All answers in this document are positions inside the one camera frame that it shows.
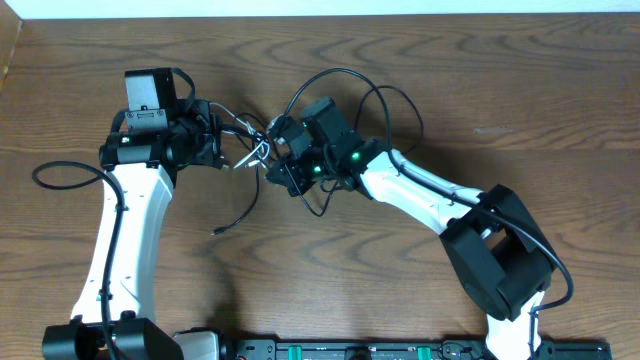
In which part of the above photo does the white usb cable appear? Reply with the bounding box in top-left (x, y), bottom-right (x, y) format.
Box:
top-left (208, 101), bottom-right (274, 170)

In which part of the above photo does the black usb cable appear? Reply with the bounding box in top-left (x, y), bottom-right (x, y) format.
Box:
top-left (209, 84), bottom-right (425, 236)

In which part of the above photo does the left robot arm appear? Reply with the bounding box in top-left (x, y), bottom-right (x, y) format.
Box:
top-left (42, 68), bottom-right (225, 359)

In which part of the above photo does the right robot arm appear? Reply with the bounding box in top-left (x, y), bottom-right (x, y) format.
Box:
top-left (266, 97), bottom-right (556, 359)

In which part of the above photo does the left camera black cable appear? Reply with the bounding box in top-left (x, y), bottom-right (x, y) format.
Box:
top-left (31, 160), bottom-right (126, 360)

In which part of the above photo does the camera black cable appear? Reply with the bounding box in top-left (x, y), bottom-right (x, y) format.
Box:
top-left (282, 67), bottom-right (575, 360)
top-left (31, 160), bottom-right (126, 360)

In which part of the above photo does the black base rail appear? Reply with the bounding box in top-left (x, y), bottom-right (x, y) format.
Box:
top-left (172, 327), bottom-right (612, 360)

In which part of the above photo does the right camera black cable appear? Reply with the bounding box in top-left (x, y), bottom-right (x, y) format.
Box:
top-left (282, 67), bottom-right (575, 360)

